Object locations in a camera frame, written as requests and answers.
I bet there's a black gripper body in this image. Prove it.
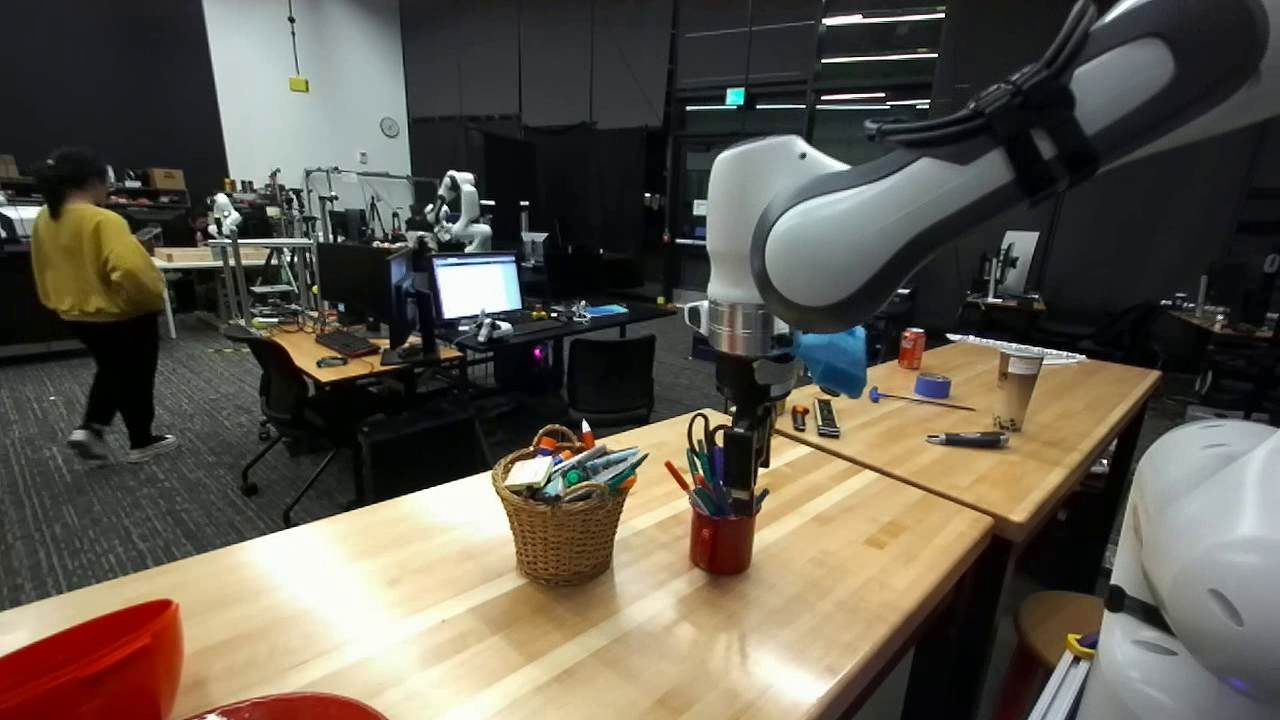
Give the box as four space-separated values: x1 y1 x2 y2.
710 350 790 440

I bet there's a red mug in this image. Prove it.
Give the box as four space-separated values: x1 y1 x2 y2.
689 502 760 580

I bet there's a purple marker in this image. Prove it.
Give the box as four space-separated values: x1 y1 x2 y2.
703 447 732 520

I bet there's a teal marker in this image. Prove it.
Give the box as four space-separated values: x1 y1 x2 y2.
557 447 652 493

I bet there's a black mesh chair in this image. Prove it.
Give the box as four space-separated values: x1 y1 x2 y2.
564 331 658 431

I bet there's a blue brush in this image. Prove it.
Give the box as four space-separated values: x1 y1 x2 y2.
869 382 977 417

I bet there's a black remote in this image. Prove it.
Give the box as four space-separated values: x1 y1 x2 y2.
928 424 1010 452

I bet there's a small white box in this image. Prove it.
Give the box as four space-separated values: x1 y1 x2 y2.
504 456 557 493

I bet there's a metal tumbler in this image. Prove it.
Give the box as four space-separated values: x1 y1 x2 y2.
996 348 1048 435

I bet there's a lit computer monitor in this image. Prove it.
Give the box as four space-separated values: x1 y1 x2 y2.
429 253 529 326

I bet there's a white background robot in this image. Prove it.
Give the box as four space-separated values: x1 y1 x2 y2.
429 167 495 254

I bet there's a wooden stool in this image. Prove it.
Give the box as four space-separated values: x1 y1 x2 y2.
1014 587 1111 671

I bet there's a wooden office desk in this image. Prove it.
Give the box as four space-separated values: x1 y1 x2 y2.
270 315 470 390

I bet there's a black computer monitor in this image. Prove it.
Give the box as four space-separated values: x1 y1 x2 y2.
317 241 419 337

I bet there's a black keyboard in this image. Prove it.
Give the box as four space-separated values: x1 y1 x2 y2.
317 326 383 361

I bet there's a black office chair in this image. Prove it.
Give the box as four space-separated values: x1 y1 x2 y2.
214 322 358 531

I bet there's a red plate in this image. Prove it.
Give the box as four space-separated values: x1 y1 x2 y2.
194 688 393 720

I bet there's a person in yellow sweater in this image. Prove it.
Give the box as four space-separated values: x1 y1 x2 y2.
29 148 180 464

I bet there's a red bowl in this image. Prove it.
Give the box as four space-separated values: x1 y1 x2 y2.
0 596 187 720

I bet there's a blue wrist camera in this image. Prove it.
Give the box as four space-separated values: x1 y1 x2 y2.
790 322 871 398

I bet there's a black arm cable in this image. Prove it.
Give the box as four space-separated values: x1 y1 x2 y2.
862 0 1115 152

